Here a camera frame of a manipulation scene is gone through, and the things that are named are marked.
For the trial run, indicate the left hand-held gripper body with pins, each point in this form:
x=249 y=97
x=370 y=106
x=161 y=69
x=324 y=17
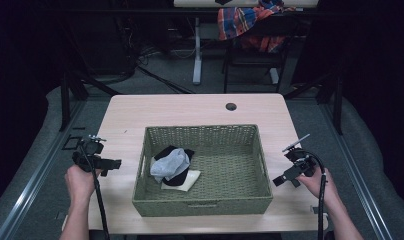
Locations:
x=91 y=147

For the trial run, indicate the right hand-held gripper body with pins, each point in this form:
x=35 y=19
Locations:
x=301 y=160

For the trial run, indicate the person's right hand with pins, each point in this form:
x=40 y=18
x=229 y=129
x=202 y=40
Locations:
x=315 y=183

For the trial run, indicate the person's left hand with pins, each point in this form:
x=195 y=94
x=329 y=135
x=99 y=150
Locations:
x=79 y=182

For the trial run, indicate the black metal stand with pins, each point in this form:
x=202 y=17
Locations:
x=338 y=100
x=66 y=100

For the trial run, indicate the green woven basket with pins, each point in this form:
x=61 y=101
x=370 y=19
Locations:
x=223 y=166

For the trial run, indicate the grey sock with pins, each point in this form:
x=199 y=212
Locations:
x=171 y=165

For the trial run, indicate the black sock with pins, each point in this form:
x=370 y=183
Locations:
x=176 y=180

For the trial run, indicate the cream sock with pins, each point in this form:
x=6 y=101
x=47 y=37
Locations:
x=191 y=181

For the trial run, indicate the black chair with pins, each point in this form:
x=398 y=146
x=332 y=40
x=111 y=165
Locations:
x=256 y=60

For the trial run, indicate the white desk with legs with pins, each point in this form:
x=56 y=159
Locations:
x=197 y=60

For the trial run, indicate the plaid cloth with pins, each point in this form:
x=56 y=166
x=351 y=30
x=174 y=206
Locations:
x=236 y=20

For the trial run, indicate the black square frame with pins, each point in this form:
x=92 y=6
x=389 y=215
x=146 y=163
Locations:
x=71 y=142

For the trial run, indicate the aluminium floor rail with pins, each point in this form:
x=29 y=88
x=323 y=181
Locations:
x=36 y=176
x=356 y=176

